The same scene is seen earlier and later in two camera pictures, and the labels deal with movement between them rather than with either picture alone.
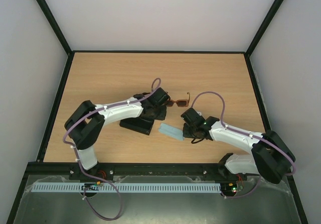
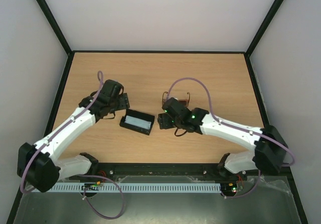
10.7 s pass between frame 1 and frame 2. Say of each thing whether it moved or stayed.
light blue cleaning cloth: moved
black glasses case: stayed
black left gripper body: moved
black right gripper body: moved
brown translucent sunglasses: stayed
